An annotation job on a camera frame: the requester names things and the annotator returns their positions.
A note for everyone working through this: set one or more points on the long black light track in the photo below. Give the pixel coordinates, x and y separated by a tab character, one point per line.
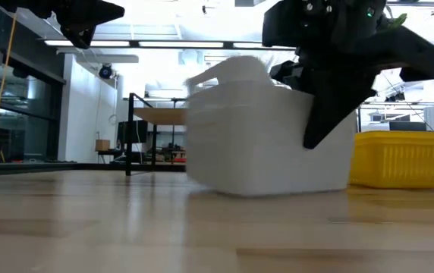
133	43

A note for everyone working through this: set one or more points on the black hanging spot lamp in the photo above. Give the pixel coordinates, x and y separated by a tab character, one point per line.
105	71

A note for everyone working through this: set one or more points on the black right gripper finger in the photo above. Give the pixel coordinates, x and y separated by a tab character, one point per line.
334	106

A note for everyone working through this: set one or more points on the small cardboard box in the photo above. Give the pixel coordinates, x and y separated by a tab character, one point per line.
102	145

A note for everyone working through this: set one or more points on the black computer monitor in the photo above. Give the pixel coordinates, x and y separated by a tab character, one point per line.
406	126
141	132

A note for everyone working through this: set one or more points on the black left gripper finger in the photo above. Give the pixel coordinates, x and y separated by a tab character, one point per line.
105	22
105	13

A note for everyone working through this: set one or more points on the wooden shelf with black frame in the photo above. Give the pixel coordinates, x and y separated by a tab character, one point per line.
160	115

